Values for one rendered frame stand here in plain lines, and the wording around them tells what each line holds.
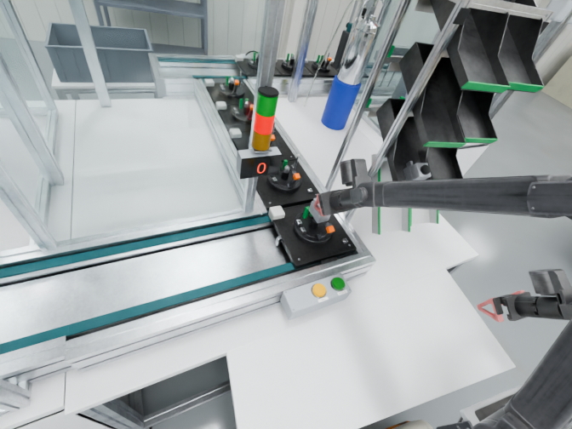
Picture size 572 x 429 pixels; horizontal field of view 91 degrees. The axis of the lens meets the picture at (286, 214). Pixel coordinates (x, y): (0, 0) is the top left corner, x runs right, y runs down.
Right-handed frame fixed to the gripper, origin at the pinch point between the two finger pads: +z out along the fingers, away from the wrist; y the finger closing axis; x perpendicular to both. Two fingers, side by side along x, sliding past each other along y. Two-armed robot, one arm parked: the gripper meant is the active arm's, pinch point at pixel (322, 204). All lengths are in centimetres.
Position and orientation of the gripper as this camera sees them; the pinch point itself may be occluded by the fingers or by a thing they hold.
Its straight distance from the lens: 91.1
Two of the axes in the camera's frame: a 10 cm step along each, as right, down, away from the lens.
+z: -3.8, 0.7, 9.2
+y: -9.1, 1.8, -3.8
